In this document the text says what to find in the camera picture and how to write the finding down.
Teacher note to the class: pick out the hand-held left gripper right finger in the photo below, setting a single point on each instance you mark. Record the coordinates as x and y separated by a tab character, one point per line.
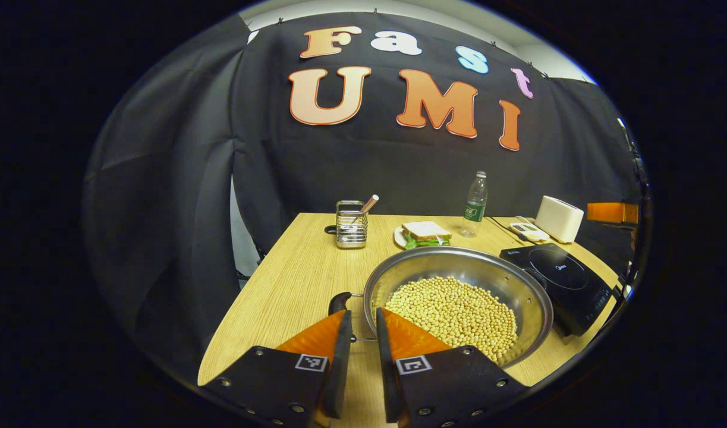
386	368

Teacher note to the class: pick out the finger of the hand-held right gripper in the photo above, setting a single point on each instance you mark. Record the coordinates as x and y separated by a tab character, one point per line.
611	213

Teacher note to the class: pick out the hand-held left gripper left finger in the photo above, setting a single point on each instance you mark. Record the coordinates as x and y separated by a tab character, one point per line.
341	368

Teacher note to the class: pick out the black induction cooktop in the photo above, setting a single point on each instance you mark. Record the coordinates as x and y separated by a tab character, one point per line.
571	279

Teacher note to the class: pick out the steel pot with soybeans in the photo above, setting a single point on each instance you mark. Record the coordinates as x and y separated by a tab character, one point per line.
458	267

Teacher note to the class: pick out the white toaster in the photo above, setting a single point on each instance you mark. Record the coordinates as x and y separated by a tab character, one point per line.
559	220

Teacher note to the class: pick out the clear plastic water bottle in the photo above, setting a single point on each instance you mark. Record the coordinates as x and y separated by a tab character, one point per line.
474	208

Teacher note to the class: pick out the sandwich with lettuce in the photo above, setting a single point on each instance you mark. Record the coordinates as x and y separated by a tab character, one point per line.
425	230

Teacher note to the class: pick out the black backdrop cloth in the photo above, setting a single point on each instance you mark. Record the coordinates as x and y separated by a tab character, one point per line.
173	178

